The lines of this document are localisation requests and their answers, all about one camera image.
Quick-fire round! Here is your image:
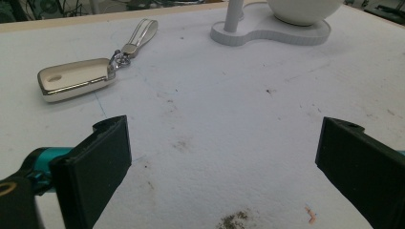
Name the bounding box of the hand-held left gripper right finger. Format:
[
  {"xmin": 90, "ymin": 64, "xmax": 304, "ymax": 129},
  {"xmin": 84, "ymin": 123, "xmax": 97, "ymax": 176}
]
[{"xmin": 315, "ymin": 116, "xmax": 405, "ymax": 229}]

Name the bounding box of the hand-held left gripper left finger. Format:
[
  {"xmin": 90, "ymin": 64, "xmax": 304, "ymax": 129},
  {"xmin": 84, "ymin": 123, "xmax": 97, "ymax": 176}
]
[{"xmin": 49, "ymin": 114, "xmax": 133, "ymax": 229}]

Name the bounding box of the white car key with strap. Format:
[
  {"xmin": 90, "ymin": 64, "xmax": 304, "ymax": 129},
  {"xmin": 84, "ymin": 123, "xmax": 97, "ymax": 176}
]
[{"xmin": 36, "ymin": 18, "xmax": 160, "ymax": 103}]

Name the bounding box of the white key stand with pole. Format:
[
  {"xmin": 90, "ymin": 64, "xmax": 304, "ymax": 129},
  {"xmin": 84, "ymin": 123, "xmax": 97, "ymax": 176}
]
[{"xmin": 209, "ymin": 0, "xmax": 332, "ymax": 48}]

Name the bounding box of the white foam mat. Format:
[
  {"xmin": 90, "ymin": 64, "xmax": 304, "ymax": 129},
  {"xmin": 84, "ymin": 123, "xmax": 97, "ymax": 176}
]
[{"xmin": 0, "ymin": 3, "xmax": 405, "ymax": 229}]

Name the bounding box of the white bowl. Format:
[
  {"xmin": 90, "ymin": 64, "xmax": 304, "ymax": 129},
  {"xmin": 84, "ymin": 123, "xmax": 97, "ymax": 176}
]
[{"xmin": 266, "ymin": 0, "xmax": 345, "ymax": 27}]

